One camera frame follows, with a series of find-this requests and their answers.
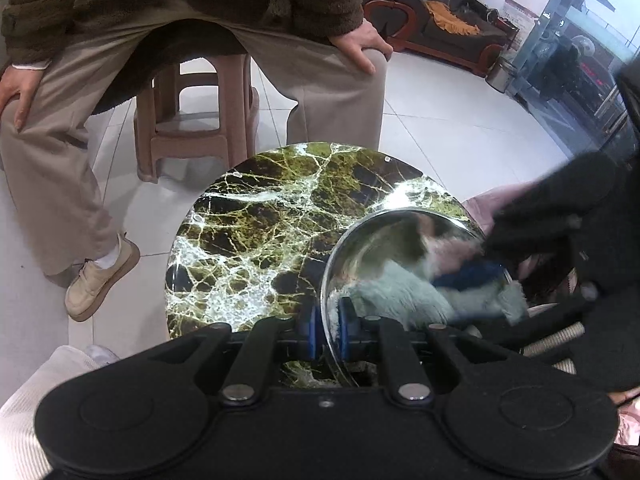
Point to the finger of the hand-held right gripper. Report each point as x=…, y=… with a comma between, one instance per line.
x=550, y=317
x=470, y=275

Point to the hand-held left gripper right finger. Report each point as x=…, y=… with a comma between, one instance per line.
x=345, y=330

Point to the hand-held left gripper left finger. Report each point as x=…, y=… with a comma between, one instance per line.
x=311, y=332

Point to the green fluffy cloth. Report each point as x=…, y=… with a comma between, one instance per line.
x=400, y=295

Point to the stainless steel bowl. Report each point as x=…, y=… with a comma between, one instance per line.
x=380, y=240

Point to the person's white ribbed trouser leg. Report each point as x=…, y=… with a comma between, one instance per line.
x=557, y=337
x=30, y=410

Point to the person's pink jacket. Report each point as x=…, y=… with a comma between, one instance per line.
x=487, y=202

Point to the round marble-top side table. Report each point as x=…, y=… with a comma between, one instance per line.
x=260, y=220

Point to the dark red car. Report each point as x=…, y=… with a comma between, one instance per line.
x=597, y=85

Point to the dark covered scooter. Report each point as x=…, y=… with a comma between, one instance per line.
x=565, y=65

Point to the steel trash can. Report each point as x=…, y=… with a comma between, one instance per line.
x=500, y=75

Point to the person's white shoe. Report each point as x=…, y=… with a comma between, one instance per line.
x=102, y=355

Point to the pink-brown plastic stool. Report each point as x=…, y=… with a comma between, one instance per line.
x=195, y=150

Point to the red-topped standing sign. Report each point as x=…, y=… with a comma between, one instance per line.
x=520, y=22

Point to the orange fringed cloth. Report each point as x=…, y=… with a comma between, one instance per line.
x=450, y=17

